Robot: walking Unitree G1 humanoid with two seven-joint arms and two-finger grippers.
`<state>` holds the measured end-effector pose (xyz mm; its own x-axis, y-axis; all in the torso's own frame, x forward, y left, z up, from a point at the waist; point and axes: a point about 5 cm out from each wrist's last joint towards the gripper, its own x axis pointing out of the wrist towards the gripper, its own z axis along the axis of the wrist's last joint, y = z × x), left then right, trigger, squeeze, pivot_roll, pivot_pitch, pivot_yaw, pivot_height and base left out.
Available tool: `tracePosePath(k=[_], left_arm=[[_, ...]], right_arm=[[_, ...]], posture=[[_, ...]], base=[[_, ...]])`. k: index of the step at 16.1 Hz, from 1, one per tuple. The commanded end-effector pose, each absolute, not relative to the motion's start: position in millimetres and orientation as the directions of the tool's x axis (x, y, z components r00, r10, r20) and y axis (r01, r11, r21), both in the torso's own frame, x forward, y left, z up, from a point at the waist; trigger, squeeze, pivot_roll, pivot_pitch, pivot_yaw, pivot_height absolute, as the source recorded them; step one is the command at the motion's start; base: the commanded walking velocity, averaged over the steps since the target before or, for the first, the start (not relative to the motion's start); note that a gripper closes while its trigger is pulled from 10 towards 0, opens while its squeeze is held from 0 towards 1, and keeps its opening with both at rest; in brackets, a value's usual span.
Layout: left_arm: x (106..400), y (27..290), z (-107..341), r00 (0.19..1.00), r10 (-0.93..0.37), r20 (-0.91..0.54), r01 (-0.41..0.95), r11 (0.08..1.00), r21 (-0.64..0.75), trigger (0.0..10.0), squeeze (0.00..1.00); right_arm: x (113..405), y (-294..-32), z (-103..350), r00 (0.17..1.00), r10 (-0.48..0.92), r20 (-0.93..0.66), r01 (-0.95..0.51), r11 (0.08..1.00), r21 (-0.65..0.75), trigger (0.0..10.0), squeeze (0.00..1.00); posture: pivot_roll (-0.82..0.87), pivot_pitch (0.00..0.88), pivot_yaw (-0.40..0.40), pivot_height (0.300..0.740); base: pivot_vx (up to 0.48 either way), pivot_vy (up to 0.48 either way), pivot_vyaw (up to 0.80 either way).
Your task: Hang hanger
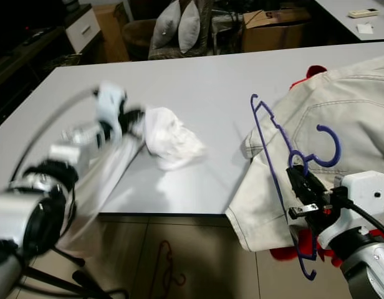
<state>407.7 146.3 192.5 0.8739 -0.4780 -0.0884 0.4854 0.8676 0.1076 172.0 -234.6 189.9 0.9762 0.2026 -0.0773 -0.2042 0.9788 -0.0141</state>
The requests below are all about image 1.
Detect dark low bench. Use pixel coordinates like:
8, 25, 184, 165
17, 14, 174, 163
0, 25, 87, 125

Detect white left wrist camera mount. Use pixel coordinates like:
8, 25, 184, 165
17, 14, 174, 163
95, 81, 127, 131

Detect cream denim jacket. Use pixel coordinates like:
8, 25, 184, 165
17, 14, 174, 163
226, 59, 384, 253

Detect grey pillow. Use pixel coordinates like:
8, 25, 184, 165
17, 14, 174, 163
178, 0, 202, 54
151, 2, 181, 50

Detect black tripod stand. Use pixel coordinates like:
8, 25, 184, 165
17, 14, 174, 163
24, 246, 130, 299

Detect white remote control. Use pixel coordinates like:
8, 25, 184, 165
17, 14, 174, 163
348, 8, 378, 18

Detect brown wicker chair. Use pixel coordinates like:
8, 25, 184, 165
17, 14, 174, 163
123, 0, 242, 61

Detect white drawer unit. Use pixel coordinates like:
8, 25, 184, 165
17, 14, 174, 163
66, 5, 100, 54

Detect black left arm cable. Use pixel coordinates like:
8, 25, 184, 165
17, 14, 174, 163
8, 87, 99, 187

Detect dark red clothes hanger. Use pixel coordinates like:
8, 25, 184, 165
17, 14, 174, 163
155, 240, 186, 288

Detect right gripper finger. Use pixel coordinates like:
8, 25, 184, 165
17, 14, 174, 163
294, 167, 331, 201
287, 169, 317, 212

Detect printed brown cardboard box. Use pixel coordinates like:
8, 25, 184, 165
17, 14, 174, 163
242, 7, 311, 54

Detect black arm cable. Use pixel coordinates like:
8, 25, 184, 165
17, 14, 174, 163
8, 87, 99, 187
345, 198, 384, 240

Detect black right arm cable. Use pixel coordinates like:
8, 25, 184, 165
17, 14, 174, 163
345, 198, 384, 240

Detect purple plastic clothes hanger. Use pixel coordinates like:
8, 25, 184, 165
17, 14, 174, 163
250, 93, 342, 281

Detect white sleeveless top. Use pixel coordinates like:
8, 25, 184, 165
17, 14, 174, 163
145, 107, 208, 171

